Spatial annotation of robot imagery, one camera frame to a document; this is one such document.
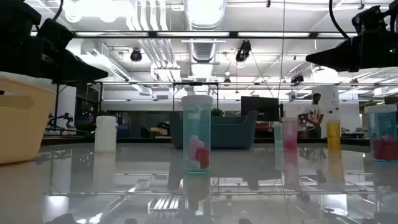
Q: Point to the pink medicine bottle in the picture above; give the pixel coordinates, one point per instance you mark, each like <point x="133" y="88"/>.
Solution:
<point x="289" y="130"/>

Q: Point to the yellow medicine bottle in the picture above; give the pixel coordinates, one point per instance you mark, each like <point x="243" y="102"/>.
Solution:
<point x="333" y="133"/>

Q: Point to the grey horizontal frame rail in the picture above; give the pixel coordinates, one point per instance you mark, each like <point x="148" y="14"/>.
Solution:
<point x="267" y="84"/>

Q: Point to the white pillar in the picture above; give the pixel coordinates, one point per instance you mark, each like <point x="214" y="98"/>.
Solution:
<point x="331" y="99"/>

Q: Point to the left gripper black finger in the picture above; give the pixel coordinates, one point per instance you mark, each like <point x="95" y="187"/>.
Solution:
<point x="84" y="73"/>

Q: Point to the teal plastic bin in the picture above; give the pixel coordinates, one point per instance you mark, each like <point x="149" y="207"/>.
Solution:
<point x="230" y="137"/>

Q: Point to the white opaque medicine bottle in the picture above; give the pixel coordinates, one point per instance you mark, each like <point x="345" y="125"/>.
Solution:
<point x="105" y="133"/>

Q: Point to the black background robot arm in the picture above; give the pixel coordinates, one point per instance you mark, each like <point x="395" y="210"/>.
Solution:
<point x="63" y="119"/>

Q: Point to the black overhead frame bar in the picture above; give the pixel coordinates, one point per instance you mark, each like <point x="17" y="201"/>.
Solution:
<point x="152" y="34"/>

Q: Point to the green potted plant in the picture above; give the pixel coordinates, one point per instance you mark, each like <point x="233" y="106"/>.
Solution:
<point x="217" y="112"/>

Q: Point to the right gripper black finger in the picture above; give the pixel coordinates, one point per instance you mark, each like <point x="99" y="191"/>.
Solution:
<point x="342" y="57"/>

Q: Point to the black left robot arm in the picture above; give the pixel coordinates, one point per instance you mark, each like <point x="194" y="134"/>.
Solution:
<point x="15" y="15"/>

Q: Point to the white rectangular ceiling duct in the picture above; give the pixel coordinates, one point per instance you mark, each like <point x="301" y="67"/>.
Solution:
<point x="118" y="73"/>

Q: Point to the blue bottle red pills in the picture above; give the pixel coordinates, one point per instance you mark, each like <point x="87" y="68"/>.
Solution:
<point x="382" y="130"/>

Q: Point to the yellow plastic bin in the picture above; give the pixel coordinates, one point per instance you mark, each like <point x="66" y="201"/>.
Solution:
<point x="21" y="130"/>

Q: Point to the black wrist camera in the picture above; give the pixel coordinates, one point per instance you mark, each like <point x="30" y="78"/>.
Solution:
<point x="54" y="32"/>
<point x="370" y="20"/>

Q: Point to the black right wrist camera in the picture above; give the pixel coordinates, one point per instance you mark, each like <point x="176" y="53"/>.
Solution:
<point x="370" y="20"/>

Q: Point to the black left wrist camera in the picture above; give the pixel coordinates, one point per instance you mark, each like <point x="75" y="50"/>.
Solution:
<point x="54" y="32"/>

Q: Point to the small pendant lamp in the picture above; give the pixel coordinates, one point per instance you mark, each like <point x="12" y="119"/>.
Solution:
<point x="227" y="80"/>

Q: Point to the black overhead camera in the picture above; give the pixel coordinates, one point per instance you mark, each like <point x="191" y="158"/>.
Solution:
<point x="243" y="51"/>

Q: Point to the teal bottle pink red pills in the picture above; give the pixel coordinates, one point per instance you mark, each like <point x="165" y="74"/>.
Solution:
<point x="196" y="124"/>

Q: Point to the black ceiling spotlight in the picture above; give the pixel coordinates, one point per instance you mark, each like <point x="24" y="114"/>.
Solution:
<point x="136" y="55"/>
<point x="297" y="78"/>

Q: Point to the black monitor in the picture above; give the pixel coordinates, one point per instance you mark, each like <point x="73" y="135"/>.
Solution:
<point x="259" y="107"/>

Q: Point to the blue storage crates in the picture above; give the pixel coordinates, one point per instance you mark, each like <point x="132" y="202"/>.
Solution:
<point x="123" y="132"/>

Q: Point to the round silver ventilation duct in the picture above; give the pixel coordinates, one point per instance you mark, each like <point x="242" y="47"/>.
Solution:
<point x="203" y="49"/>

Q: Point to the black shelf rack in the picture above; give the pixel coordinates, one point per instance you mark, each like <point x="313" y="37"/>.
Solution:
<point x="88" y="109"/>

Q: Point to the person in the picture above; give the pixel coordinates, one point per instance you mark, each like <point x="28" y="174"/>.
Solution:
<point x="314" y="116"/>

